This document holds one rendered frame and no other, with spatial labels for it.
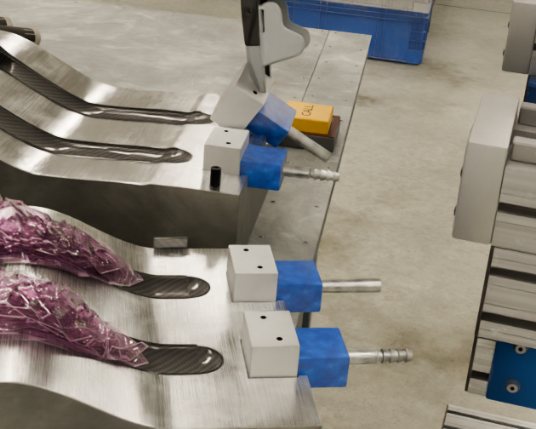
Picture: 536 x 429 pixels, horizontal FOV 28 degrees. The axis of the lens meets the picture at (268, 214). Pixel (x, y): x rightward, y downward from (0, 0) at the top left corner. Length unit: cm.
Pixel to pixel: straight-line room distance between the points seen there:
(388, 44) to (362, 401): 235
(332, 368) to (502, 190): 21
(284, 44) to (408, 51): 328
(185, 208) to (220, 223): 4
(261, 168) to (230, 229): 7
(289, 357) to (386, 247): 209
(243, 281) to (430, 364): 156
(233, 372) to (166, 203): 26
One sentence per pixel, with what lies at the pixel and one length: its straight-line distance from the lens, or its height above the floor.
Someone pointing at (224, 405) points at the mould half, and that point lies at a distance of 77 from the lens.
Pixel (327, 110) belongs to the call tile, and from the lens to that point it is 137.
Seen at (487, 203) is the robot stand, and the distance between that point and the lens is 90.
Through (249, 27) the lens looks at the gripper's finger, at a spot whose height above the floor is 101.
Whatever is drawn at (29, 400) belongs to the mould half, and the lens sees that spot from 73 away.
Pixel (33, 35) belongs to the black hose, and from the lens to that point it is 165.
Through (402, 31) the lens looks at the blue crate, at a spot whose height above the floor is 13.
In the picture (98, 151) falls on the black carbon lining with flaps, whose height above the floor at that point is 88.
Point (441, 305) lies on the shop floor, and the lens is 264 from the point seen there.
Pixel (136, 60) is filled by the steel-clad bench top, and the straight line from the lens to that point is 163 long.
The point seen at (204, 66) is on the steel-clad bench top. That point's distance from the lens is 161.
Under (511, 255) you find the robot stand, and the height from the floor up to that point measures 90.
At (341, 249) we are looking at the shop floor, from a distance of 283.
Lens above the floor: 131
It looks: 26 degrees down
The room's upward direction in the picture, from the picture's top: 5 degrees clockwise
